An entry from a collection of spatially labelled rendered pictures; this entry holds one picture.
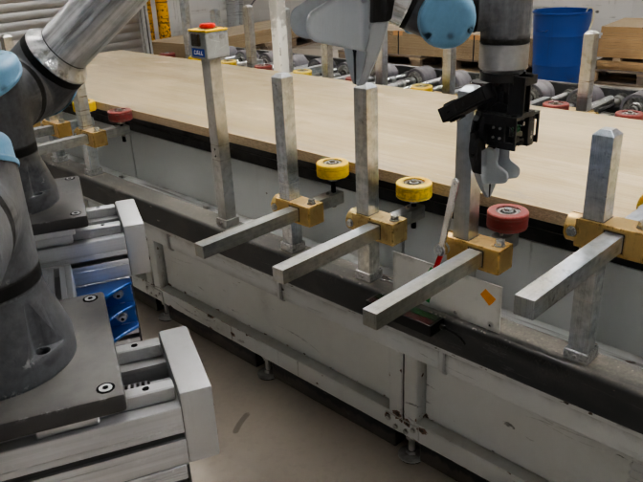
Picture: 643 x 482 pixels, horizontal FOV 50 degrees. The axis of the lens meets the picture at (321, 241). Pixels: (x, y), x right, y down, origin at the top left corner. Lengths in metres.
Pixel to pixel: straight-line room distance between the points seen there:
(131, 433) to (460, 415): 1.30
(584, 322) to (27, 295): 0.92
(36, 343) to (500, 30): 0.77
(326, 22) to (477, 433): 1.53
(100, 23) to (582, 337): 0.96
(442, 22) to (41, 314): 0.60
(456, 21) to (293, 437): 1.56
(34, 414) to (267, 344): 1.74
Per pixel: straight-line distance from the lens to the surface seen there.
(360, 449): 2.17
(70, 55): 1.22
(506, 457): 1.91
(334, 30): 0.51
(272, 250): 1.74
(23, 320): 0.69
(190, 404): 0.74
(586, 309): 1.27
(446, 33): 0.95
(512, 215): 1.37
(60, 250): 1.18
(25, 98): 1.16
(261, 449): 2.20
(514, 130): 1.12
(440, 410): 1.97
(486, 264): 1.33
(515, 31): 1.11
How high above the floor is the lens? 1.41
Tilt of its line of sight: 24 degrees down
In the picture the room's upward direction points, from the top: 3 degrees counter-clockwise
